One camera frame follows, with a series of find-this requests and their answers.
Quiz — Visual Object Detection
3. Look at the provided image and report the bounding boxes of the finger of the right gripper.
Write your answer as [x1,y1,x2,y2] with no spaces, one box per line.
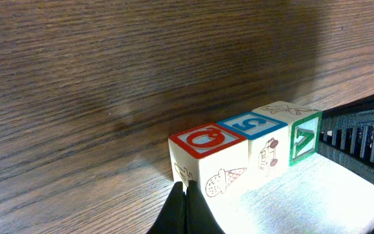
[318,94,374,185]

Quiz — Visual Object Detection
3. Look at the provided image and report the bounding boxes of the yellow sided picture block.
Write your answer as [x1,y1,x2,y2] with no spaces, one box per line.
[168,123,249,200]

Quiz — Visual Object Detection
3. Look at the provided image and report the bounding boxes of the blue bordered wooden block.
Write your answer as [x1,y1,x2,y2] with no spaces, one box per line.
[218,112,290,186]

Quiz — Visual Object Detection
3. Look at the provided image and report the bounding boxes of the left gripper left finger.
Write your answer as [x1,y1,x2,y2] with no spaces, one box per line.
[147,182,185,234]

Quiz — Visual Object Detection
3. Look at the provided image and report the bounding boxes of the green V wooden block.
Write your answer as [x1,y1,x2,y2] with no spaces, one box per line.
[253,101,322,166]

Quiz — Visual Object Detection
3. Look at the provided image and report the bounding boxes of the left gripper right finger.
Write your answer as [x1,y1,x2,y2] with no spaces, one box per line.
[185,180,225,234]

